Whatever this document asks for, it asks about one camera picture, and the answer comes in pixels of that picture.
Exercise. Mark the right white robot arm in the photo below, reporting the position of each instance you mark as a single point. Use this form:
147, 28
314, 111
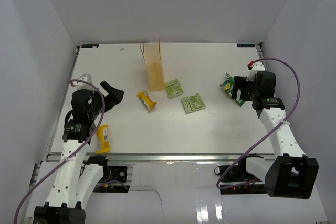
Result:
293, 173

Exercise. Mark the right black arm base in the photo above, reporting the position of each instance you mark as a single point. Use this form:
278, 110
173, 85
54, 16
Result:
237, 175

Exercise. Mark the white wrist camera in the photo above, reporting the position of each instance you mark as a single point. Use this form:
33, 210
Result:
254, 67
85, 78

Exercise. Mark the blue label right corner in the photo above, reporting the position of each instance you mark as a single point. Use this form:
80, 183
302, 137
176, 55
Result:
245, 45

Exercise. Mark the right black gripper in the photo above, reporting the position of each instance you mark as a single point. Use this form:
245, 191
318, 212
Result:
240, 82

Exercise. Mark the blue label left corner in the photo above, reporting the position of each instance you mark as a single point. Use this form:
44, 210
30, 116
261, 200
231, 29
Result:
90, 46

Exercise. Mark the brown paper bag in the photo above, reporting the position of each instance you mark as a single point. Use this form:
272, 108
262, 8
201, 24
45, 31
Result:
151, 53

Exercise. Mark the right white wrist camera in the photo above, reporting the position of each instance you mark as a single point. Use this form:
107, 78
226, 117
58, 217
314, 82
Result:
254, 67

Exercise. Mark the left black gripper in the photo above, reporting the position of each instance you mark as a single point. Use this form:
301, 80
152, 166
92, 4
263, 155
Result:
115, 96

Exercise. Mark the green chips packet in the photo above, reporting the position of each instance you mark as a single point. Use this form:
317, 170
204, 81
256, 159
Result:
227, 87

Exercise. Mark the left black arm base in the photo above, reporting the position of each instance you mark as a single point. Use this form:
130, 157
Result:
116, 173

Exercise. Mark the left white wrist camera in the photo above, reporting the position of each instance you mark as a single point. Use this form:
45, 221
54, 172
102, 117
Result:
85, 78

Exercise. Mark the green snack packet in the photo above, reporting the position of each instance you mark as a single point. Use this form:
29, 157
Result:
173, 89
193, 103

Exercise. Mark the yellow snack packet front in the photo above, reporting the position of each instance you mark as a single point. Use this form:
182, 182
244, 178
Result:
103, 143

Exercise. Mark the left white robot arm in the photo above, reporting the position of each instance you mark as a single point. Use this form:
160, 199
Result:
76, 178

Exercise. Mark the blue label corner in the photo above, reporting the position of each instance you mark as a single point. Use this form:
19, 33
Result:
245, 45
90, 46

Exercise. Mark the yellow snack packet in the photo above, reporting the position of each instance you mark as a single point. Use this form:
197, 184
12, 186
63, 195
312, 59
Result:
103, 143
143, 96

